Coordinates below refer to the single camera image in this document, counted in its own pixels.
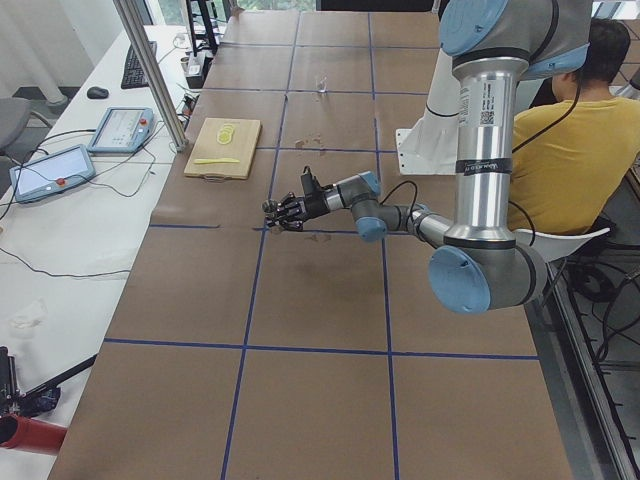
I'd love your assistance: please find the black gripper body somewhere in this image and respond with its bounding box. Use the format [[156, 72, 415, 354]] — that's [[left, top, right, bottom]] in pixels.
[[294, 192, 328, 222]]

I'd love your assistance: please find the steel double jigger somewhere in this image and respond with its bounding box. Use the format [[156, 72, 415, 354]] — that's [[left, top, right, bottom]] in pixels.
[[262, 199, 282, 233]]

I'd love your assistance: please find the clear glass measuring cup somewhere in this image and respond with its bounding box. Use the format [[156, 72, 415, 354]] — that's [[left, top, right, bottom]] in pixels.
[[315, 75, 327, 94]]

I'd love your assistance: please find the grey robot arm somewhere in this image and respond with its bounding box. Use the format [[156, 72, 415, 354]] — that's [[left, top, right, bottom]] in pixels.
[[263, 1, 591, 314]]

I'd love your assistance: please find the bamboo cutting board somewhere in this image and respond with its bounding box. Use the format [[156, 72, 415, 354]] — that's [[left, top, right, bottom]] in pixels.
[[184, 117, 262, 180]]

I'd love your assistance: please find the yellow plastic knife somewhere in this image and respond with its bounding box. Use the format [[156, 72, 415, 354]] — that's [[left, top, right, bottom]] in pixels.
[[193, 157, 240, 165]]

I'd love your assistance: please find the lemon slice rightmost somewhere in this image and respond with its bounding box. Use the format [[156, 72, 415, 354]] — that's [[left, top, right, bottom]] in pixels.
[[216, 134, 233, 145]]

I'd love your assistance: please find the black box with label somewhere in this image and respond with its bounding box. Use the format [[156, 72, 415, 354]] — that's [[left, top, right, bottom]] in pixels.
[[184, 50, 213, 89]]

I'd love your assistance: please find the blue teach pendant far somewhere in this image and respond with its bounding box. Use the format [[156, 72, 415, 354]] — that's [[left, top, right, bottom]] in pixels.
[[87, 107, 155, 156]]

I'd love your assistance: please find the blue teach pendant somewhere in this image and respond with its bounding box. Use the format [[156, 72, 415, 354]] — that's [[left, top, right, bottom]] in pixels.
[[10, 145, 96, 204], [87, 107, 155, 156]]

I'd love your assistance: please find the black keyboard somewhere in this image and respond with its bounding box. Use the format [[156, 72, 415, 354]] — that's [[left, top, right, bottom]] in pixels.
[[120, 45, 148, 90]]

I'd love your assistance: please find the blue teach pendant near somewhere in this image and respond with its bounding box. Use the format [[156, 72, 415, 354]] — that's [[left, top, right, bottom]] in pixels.
[[10, 145, 96, 204]]

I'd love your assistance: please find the black computer mouse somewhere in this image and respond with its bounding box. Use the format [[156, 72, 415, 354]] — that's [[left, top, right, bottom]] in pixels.
[[86, 86, 109, 99]]

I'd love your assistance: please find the white chair under person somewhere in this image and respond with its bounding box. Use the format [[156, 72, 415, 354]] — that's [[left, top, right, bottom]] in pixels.
[[514, 227, 610, 263]]

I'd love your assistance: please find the person in yellow shirt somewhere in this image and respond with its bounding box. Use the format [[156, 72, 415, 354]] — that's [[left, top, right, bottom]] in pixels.
[[507, 19, 639, 235]]

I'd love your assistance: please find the red cylinder object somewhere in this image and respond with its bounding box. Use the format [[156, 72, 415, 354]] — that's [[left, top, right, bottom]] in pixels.
[[1, 415, 67, 455]]

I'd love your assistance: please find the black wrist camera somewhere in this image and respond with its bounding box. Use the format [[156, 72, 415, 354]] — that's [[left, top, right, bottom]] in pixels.
[[300, 166, 323, 197]]

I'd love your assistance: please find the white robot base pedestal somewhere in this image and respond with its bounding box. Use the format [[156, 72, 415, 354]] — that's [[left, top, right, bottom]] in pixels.
[[396, 49, 460, 176]]

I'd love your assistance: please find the aluminium frame post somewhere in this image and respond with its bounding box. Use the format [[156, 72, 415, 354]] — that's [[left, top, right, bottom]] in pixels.
[[113, 0, 188, 152]]

